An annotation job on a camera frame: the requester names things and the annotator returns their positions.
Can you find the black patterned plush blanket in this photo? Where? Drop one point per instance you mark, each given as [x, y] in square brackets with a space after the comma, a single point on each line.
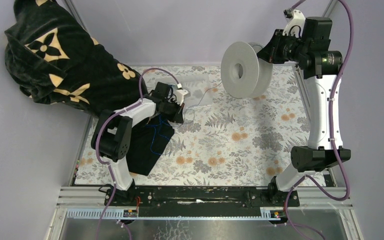
[54, 60]

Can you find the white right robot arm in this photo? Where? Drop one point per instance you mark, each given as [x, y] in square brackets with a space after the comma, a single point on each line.
[306, 41]

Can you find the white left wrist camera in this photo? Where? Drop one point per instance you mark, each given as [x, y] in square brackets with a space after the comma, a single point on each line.
[180, 94]

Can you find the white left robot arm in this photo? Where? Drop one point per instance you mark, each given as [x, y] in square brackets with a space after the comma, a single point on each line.
[111, 138]

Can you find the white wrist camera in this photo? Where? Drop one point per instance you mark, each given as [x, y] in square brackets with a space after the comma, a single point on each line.
[295, 23]
[180, 94]

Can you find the white perforated spool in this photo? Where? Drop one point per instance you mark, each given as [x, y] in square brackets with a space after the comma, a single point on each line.
[243, 74]

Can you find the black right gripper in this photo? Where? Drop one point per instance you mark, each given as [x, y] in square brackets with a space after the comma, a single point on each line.
[270, 52]

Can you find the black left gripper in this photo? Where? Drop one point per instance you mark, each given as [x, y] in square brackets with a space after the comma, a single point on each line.
[177, 116]

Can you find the black folded cloth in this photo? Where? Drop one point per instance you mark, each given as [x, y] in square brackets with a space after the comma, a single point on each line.
[149, 140]

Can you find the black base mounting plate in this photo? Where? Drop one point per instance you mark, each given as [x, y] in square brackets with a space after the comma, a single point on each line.
[200, 201]

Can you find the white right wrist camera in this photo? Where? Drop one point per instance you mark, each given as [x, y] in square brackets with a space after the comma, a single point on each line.
[295, 23]

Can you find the aluminium frame rails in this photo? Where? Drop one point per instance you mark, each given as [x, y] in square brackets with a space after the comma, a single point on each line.
[87, 202]

